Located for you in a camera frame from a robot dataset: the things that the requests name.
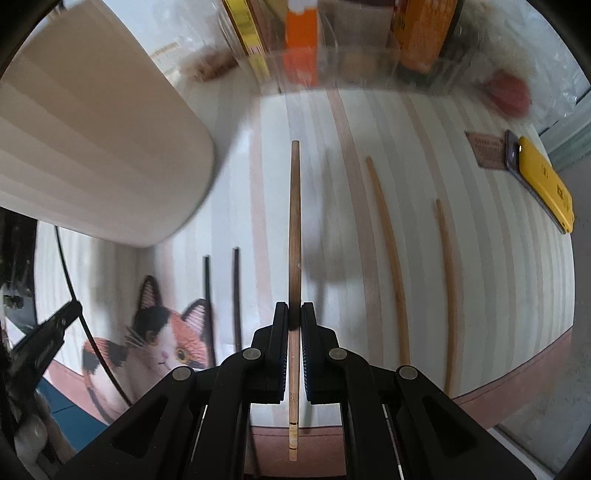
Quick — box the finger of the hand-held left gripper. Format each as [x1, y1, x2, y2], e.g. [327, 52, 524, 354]
[7, 300, 85, 386]

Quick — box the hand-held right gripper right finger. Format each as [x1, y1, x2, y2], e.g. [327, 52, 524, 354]
[300, 301, 550, 480]

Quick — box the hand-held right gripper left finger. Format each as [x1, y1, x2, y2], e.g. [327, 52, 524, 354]
[54, 301, 291, 480]

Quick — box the beige ribbed utensil holder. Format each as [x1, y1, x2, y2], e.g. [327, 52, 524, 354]
[0, 0, 217, 247]

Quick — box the brown wooden chopstick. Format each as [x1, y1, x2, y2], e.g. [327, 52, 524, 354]
[287, 141, 302, 462]

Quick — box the pale bamboo chopstick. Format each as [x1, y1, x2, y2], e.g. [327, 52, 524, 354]
[366, 156, 411, 366]

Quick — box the striped cat print tablecloth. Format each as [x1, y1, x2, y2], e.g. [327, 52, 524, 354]
[34, 41, 580, 480]

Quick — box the green-tipped bamboo chopstick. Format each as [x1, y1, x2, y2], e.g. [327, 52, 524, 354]
[433, 199, 461, 398]

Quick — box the plastic bag with brown food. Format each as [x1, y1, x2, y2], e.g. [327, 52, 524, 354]
[180, 44, 241, 84]

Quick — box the brown card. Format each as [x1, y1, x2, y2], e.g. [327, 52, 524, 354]
[465, 131, 509, 171]

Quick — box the yellow and grey device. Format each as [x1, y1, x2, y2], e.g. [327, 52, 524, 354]
[505, 130, 566, 234]

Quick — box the clear plastic organizer bin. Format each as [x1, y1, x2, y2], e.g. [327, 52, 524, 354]
[217, 0, 467, 95]

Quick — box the yellow box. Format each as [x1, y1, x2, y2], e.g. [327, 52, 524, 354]
[224, 0, 273, 79]

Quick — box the red food packet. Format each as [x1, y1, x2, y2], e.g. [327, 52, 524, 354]
[480, 69, 532, 116]

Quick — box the jar with brown lid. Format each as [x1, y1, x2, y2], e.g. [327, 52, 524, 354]
[321, 0, 395, 70]

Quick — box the soy sauce bottle orange label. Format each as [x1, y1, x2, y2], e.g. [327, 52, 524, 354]
[390, 0, 462, 75]

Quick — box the large clear plastic bag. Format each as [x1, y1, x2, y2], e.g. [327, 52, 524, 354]
[457, 0, 591, 134]

